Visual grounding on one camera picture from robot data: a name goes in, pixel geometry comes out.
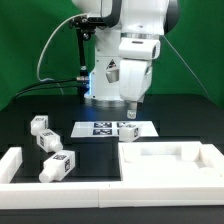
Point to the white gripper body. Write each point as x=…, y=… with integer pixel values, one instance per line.
x=135, y=72

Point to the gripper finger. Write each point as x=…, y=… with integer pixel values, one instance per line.
x=131, y=110

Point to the white square table top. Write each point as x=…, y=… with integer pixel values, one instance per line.
x=170, y=162

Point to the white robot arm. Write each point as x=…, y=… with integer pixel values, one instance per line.
x=114, y=20

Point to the white tag sheet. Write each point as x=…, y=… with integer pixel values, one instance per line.
x=109, y=128

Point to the white left fence bar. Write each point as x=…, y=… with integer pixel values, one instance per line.
x=9, y=164

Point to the white fence bar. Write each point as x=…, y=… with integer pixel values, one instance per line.
x=107, y=195
x=9, y=164

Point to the white front fence bar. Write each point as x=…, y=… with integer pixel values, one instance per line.
x=107, y=195

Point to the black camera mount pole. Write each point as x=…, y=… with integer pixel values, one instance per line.
x=82, y=56

